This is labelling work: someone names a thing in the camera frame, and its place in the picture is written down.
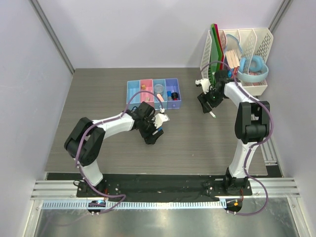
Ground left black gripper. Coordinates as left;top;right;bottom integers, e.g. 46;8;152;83
139;115;163;145

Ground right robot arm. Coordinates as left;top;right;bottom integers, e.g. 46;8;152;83
195;71;270;195

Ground books stack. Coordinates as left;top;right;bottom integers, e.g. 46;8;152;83
225;50;240;76

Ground green folder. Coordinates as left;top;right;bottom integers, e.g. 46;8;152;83
208;24;222;84

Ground light blue drawer box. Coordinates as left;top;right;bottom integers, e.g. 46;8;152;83
126;80;140;110

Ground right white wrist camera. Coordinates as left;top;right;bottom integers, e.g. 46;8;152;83
195;79;212;94

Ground pink eraser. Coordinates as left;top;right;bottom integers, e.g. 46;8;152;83
157;93;164;102

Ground clear tape roll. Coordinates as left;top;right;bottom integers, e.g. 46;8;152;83
154;83;164;94

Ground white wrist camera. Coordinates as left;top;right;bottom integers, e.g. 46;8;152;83
195;79;212;94
154;113;170;129

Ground purple drawer box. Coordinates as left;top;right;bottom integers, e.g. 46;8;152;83
165;78;182;109

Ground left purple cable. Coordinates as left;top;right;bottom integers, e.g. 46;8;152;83
74;91;165;214

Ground blue headphones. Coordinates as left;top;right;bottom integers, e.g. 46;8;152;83
237;55;269;83

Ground blue marker pen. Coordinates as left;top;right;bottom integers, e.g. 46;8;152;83
152;127;162;135

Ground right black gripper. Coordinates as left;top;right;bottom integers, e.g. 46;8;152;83
197;86;226;114

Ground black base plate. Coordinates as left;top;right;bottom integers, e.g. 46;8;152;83
46;172;253;201

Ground white cable duct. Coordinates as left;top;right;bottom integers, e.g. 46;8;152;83
41;199;227;210

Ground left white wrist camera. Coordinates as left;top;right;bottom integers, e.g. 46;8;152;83
154;113;170;129

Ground blue glue stick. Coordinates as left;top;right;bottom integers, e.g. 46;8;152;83
167;91;172;101

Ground red folder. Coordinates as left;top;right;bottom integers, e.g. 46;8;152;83
214;24;224;62

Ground pink drawer box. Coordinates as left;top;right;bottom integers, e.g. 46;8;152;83
140;79;154;106

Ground red black stamp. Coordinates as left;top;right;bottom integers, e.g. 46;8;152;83
171;92;179;101

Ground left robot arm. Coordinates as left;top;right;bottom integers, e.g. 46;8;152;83
64;102;169;197

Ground white file organizer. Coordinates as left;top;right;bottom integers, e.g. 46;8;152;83
200;28;273;96

